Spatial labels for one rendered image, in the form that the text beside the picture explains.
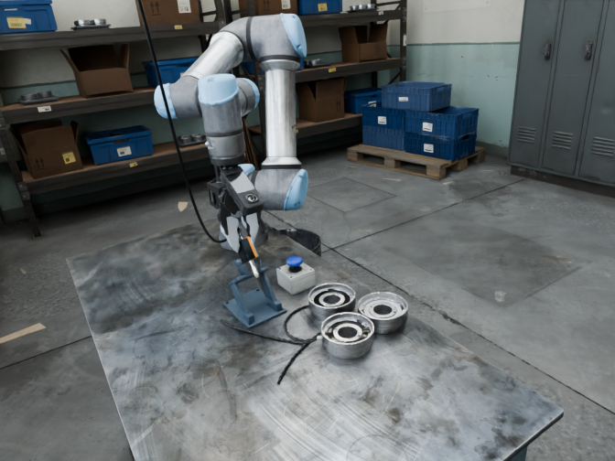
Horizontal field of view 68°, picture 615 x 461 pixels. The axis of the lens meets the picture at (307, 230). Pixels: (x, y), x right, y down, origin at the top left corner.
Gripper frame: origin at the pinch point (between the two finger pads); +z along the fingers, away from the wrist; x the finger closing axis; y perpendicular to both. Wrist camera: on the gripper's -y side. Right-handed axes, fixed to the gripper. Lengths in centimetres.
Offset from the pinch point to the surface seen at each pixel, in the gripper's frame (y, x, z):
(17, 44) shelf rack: 322, 3, -47
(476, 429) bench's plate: -53, -10, 16
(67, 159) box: 330, -8, 41
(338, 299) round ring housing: -12.6, -15.2, 14.4
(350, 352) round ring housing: -28.7, -5.0, 14.1
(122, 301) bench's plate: 25.0, 23.5, 16.3
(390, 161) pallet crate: 241, -285, 87
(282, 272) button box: 2.8, -10.2, 11.7
